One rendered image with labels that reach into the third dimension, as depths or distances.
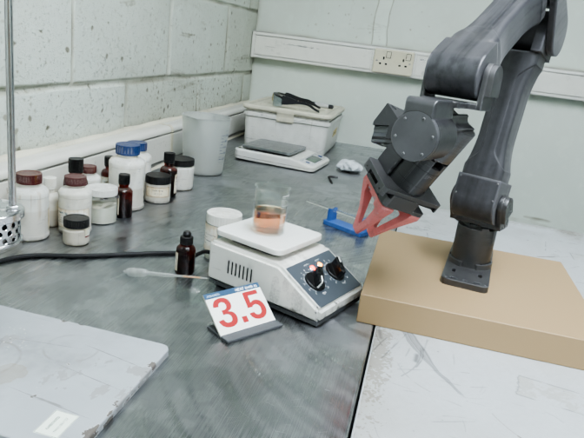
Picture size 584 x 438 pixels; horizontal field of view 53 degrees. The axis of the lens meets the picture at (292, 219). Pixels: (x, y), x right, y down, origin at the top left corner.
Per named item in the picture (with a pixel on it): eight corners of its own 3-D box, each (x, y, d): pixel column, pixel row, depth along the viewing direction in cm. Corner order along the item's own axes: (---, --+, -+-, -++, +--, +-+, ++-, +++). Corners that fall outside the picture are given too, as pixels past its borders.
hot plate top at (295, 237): (324, 239, 90) (325, 234, 89) (279, 257, 80) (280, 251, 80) (262, 219, 96) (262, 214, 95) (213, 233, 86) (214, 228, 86)
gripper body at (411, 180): (360, 166, 78) (394, 123, 74) (414, 185, 83) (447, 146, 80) (377, 198, 74) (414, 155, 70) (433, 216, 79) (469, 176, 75)
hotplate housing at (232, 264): (361, 301, 88) (370, 252, 86) (316, 330, 78) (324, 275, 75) (247, 258, 100) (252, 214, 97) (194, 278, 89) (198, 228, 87)
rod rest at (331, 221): (369, 235, 121) (372, 218, 119) (360, 238, 118) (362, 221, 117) (332, 221, 127) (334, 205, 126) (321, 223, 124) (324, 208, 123)
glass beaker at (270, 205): (262, 225, 91) (267, 175, 89) (291, 234, 89) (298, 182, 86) (240, 234, 86) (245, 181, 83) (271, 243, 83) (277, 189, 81)
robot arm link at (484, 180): (488, 224, 87) (554, 5, 83) (446, 212, 91) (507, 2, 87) (499, 226, 92) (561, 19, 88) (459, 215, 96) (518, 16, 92)
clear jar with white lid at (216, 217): (229, 249, 103) (234, 206, 100) (243, 262, 98) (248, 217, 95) (197, 252, 100) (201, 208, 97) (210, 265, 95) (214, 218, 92)
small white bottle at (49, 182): (63, 222, 106) (63, 175, 103) (56, 228, 102) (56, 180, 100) (43, 221, 105) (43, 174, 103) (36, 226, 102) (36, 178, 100)
